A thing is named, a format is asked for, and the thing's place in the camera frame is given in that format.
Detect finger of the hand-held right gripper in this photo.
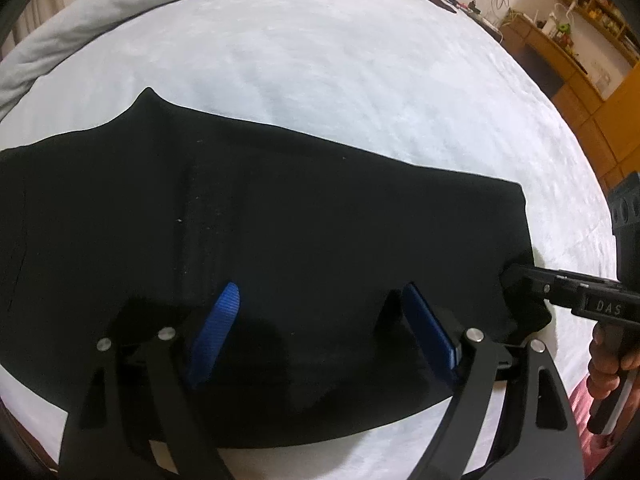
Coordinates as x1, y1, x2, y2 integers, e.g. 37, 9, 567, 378
501, 263, 617, 307

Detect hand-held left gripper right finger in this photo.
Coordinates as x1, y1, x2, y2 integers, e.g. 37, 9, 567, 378
401, 281, 587, 480

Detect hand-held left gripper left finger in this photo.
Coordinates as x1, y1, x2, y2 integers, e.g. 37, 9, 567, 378
59, 281, 242, 480

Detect black pants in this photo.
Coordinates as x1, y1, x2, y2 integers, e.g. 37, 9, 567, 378
0, 87, 553, 448

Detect person's right hand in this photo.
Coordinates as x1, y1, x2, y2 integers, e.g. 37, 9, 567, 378
586, 330, 640, 402

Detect wooden desk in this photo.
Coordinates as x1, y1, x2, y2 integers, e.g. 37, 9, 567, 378
499, 12, 640, 192

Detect bed with pale sheet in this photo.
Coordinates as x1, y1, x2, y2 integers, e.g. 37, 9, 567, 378
0, 0, 621, 480

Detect grey duvet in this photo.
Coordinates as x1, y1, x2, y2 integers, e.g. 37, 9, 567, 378
0, 0, 373, 121

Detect wooden wall shelf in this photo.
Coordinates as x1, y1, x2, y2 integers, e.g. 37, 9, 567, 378
554, 0, 640, 67

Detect hanging wall cables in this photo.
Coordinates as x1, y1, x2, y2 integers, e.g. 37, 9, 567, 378
481, 0, 512, 27

